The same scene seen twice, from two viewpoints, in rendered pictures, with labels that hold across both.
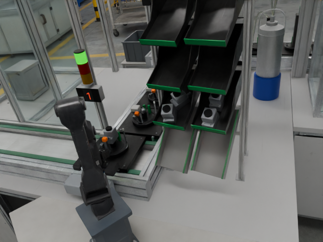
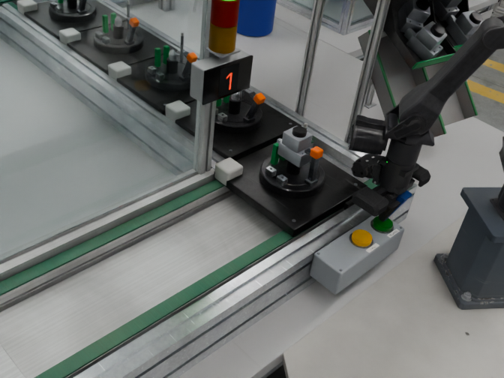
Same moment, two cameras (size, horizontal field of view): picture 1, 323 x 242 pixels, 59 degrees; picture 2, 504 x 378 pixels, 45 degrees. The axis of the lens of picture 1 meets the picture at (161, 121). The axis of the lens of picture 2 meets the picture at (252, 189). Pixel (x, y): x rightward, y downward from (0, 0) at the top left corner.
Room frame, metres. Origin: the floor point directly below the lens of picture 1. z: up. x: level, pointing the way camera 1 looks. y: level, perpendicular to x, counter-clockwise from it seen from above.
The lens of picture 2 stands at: (0.84, 1.29, 1.76)
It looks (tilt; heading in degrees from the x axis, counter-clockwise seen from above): 38 degrees down; 288
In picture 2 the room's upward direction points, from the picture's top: 8 degrees clockwise
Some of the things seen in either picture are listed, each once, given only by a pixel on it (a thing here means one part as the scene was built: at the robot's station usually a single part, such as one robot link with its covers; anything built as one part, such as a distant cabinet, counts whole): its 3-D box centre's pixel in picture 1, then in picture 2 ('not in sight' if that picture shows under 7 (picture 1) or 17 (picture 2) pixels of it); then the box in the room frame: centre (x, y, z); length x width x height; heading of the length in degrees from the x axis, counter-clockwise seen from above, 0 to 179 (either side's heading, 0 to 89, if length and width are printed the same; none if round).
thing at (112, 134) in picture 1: (111, 132); (293, 141); (1.11, 0.24, 1.06); 0.08 x 0.04 x 0.07; 157
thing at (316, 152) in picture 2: (106, 143); (311, 162); (1.06, 0.26, 1.04); 0.04 x 0.02 x 0.08; 157
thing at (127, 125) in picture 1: (143, 114); (234, 103); (1.31, 0.09, 1.01); 0.24 x 0.24 x 0.13; 67
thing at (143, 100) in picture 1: (159, 91); not in sight; (1.53, -0.01, 1.01); 0.24 x 0.24 x 0.13; 67
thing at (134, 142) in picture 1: (114, 150); (291, 181); (1.10, 0.24, 0.96); 0.24 x 0.24 x 0.02; 67
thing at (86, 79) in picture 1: (86, 77); (223, 35); (1.26, 0.31, 1.28); 0.05 x 0.05 x 0.05
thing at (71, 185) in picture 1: (89, 186); (358, 250); (0.91, 0.35, 0.93); 0.21 x 0.07 x 0.06; 67
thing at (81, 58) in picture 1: (80, 57); not in sight; (1.26, 0.31, 1.38); 0.05 x 0.05 x 0.05
